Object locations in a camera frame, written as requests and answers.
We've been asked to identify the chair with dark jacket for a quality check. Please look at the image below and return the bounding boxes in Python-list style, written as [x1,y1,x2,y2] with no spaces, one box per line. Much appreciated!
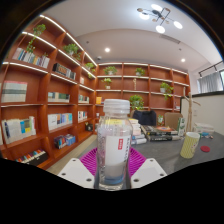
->
[132,109,158,127]

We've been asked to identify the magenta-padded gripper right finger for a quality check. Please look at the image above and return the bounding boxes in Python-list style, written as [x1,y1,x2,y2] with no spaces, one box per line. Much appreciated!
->
[128,147,168,190]

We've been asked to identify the ceiling air vent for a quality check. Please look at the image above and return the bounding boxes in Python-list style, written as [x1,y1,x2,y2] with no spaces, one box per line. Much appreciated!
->
[158,33,183,45]

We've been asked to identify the clear plastic water bottle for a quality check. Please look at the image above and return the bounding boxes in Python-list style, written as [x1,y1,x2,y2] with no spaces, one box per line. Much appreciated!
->
[95,98,134,192]

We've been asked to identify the branched ceiling light fixture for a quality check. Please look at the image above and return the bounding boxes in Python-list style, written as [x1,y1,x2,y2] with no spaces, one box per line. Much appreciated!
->
[136,3,184,35]

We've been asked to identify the tall green-white carton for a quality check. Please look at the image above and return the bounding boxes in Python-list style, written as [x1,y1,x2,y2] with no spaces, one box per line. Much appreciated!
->
[176,116,187,137]

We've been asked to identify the stack of white books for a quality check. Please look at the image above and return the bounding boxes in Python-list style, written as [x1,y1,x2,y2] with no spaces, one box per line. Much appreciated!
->
[193,122,215,136]

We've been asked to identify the orange wooden shelf unit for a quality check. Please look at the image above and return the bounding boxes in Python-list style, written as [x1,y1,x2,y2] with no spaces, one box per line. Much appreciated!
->
[0,14,191,171]

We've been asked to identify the black ceiling track rail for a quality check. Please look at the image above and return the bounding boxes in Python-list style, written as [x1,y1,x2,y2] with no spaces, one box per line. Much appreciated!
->
[198,59,224,78]

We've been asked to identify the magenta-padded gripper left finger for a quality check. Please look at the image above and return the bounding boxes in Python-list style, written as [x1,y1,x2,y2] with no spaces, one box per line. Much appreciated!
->
[57,147,100,190]

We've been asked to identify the grey curtain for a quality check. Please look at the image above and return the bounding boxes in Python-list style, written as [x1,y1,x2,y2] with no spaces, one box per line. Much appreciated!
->
[197,71,224,94]

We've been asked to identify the yellow-green striped mug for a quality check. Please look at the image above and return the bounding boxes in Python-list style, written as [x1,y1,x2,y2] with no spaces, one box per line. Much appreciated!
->
[179,131,201,160]

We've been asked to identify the wooden artist mannequin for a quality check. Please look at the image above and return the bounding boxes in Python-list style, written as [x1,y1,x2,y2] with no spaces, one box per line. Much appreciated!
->
[182,87,202,133]

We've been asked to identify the tan chair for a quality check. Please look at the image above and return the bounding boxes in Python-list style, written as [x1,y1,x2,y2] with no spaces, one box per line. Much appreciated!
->
[163,111,184,131]

